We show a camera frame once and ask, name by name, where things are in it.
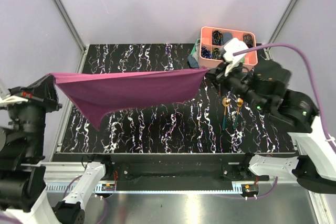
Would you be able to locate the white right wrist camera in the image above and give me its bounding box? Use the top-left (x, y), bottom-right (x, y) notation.
top-left (219, 38), bottom-right (248, 76)

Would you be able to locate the colourful band bundle top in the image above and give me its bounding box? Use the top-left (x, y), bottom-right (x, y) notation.
top-left (212, 30), bottom-right (223, 46)

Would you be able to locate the gold fork teal handle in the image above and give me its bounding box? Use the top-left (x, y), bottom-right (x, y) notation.
top-left (233, 98), bottom-right (244, 129)

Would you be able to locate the colourful band bundle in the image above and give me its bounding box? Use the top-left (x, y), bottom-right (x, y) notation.
top-left (212, 30), bottom-right (223, 46)
top-left (201, 46), bottom-right (212, 59)
top-left (211, 48), bottom-right (221, 60)

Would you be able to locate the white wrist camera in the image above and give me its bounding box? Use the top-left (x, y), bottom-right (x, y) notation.
top-left (219, 38), bottom-right (248, 76)
top-left (1, 81), bottom-right (28, 108)

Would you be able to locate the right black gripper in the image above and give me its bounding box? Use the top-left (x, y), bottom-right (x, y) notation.
top-left (204, 56), bottom-right (269, 112)

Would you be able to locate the blue rolled napkin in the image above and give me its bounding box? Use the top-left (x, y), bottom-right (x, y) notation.
top-left (222, 32), bottom-right (233, 45)

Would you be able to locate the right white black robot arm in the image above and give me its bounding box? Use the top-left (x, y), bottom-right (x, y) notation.
top-left (206, 60), bottom-right (335, 194)

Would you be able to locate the colourful band bundle left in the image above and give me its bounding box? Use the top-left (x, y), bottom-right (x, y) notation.
top-left (201, 46), bottom-right (212, 59)

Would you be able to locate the purple cloth napkin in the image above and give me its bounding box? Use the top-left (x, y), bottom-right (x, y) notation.
top-left (51, 68), bottom-right (208, 129)

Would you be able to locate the stack of folded cloths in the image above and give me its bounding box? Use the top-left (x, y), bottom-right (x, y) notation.
top-left (187, 38), bottom-right (201, 69)

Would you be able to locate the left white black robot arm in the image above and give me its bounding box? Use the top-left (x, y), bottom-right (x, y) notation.
top-left (1, 74), bottom-right (113, 223)

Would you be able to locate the pink compartment tray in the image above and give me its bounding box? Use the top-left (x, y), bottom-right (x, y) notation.
top-left (199, 26), bottom-right (256, 68)

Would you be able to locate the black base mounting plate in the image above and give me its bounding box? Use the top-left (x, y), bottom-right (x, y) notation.
top-left (83, 153), bottom-right (266, 182)

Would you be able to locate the colourful band bundle middle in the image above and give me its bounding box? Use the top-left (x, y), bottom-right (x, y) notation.
top-left (211, 48), bottom-right (221, 60)

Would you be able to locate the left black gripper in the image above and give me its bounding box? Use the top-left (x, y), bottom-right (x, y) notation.
top-left (2, 71), bottom-right (63, 156)

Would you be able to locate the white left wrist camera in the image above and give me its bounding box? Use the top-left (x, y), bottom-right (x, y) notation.
top-left (1, 81), bottom-right (28, 108)

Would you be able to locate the gold spoon teal handle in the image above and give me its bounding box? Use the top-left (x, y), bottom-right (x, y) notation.
top-left (222, 97), bottom-right (230, 131)

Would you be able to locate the dark patterned rolled napkin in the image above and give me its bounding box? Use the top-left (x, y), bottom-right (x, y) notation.
top-left (243, 34), bottom-right (254, 48)

